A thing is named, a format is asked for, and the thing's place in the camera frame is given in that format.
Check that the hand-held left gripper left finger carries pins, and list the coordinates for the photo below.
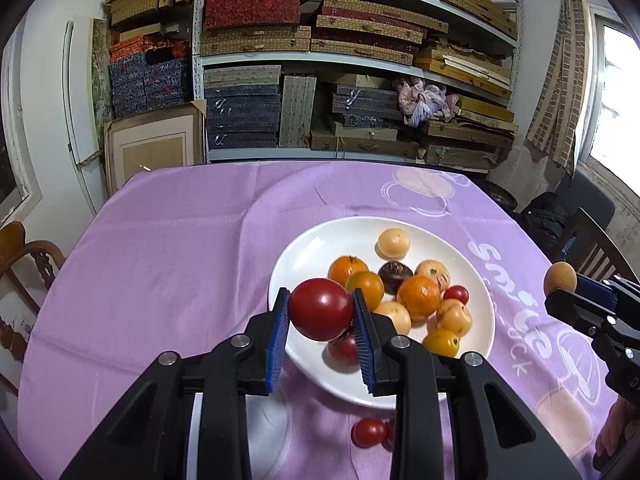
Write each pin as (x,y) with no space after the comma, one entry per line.
(279,340)

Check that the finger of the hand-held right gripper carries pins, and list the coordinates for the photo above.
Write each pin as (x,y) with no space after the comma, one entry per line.
(575,307)
(595,289)

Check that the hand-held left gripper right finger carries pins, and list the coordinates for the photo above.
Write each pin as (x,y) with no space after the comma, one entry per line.
(364,345)

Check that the large brown longan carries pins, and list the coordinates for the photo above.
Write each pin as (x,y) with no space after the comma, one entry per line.
(560,276)

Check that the plain yellow loquat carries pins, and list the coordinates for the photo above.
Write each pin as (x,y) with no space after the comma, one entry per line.
(395,316)

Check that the large red tomato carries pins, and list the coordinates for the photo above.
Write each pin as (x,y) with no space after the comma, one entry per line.
(320,307)

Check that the orange-yellow tomato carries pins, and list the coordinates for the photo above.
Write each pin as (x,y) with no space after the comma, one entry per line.
(369,287)

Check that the large orange tangerine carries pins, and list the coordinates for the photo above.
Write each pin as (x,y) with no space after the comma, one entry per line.
(419,297)

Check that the round dark purple fruit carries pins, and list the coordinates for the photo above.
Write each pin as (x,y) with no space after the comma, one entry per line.
(395,276)

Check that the small yellow tomato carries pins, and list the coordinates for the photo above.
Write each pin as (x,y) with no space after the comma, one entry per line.
(441,342)

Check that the small orange tangerine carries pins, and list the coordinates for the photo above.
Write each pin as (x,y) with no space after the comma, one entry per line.
(345,269)

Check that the white oval plate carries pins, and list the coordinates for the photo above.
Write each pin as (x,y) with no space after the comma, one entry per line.
(320,250)

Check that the brown-spotted yellow pear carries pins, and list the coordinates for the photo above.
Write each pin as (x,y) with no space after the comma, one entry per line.
(433,272)

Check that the red cherry tomato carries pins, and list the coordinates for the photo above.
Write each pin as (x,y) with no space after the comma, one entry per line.
(456,294)
(368,432)

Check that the smooth yellow pear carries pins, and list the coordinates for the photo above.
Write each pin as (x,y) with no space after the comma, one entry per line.
(393,243)

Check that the person's right hand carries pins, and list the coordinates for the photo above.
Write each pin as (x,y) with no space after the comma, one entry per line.
(622,425)

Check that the dark wooden chair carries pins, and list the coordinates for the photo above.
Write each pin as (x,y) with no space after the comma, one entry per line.
(595,250)

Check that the black bag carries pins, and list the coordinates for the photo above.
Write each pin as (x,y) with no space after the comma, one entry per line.
(545,225)

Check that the purple printed tablecloth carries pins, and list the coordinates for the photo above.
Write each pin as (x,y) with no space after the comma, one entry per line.
(175,270)

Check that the black round object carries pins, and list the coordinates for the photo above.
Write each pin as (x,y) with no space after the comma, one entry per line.
(502,195)

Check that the stack of worn brown boxes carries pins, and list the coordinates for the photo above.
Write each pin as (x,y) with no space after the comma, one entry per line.
(460,152)

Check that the brick pattern curtain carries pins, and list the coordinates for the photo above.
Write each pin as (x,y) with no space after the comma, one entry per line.
(560,100)

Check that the bright window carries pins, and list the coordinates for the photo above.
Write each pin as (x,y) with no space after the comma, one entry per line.
(617,95)

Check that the framed picture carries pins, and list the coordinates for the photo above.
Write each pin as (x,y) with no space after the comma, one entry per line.
(150,152)

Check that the stack of dark blue boxes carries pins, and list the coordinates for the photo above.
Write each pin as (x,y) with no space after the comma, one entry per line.
(242,115)

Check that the grey upright box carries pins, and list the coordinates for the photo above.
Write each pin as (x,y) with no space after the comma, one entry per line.
(309,110)
(290,110)

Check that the stack of purple-grey boxes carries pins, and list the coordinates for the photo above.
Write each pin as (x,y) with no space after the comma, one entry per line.
(365,102)

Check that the pink cloth bundle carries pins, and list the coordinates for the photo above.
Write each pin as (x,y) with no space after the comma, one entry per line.
(425,102)

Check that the light brown wooden chair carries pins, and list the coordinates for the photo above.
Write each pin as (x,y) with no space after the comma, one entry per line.
(40,260)

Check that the stack of yellow wooden boxes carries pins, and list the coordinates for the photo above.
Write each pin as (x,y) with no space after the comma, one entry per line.
(465,67)

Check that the stack of blue-red patterned boxes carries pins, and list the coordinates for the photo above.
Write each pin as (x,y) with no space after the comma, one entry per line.
(150,85)

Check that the white metal shelving rack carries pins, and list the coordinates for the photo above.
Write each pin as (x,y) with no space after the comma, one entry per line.
(197,60)

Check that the stack of woven straw boxes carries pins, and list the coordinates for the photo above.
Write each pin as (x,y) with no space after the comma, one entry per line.
(255,40)

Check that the white leaning board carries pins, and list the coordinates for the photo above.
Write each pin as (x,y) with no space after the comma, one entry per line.
(80,110)

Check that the white-framed dark window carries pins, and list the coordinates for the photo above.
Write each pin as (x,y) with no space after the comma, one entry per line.
(15,170)

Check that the green marbled panel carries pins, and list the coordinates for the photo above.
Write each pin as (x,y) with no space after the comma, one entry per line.
(101,70)

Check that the stack of red patterned boxes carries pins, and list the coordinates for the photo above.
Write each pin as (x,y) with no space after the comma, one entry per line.
(250,7)

